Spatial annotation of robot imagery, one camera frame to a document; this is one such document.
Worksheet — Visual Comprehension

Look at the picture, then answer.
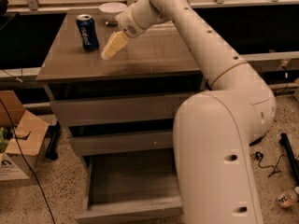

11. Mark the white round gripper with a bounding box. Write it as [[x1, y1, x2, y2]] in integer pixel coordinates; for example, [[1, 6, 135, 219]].
[[101, 0, 158, 60]]

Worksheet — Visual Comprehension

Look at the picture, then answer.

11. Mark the blue pepsi can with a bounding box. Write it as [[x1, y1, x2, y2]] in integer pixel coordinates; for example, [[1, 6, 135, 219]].
[[76, 14, 99, 52]]

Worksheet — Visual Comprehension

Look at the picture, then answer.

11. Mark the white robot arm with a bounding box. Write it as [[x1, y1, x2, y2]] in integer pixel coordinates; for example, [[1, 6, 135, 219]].
[[102, 0, 276, 224]]

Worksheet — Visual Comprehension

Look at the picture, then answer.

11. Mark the top grey drawer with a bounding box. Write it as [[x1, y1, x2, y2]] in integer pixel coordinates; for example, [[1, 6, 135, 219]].
[[43, 77, 200, 128]]

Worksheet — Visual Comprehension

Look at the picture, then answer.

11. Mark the grey drawer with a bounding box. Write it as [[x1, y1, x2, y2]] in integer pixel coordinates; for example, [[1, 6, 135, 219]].
[[69, 119, 174, 156], [43, 77, 200, 128]]

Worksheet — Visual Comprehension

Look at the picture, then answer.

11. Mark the grey drawer cabinet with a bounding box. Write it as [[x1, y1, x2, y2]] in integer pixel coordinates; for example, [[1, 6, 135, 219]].
[[36, 6, 206, 224]]

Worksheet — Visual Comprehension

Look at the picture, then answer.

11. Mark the middle grey drawer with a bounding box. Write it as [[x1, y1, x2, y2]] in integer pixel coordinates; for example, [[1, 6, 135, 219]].
[[69, 119, 174, 156]]

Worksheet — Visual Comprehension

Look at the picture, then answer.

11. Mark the open bottom drawer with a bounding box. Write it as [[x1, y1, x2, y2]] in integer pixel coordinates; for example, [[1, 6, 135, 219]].
[[75, 148, 182, 224]]

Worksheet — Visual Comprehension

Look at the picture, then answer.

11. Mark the white ceramic bowl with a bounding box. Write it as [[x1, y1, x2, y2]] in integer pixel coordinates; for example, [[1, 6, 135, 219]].
[[99, 2, 127, 25]]

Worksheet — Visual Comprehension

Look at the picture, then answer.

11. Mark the black stand leg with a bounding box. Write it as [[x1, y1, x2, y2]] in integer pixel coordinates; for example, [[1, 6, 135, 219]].
[[45, 122, 61, 161]]

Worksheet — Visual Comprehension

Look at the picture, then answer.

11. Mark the brown cardboard box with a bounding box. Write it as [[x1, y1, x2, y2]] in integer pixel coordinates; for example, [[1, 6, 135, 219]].
[[0, 91, 49, 181]]

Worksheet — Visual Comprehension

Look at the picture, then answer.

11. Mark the black bar on floor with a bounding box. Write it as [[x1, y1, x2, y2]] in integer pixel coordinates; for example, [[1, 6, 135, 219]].
[[280, 133, 299, 186]]

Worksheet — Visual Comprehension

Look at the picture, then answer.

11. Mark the plastic bottle on floor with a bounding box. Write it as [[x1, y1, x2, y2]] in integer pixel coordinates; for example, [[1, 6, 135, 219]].
[[277, 187, 299, 208]]

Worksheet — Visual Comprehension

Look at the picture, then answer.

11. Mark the black cable on left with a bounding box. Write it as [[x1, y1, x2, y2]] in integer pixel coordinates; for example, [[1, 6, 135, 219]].
[[0, 100, 56, 224]]

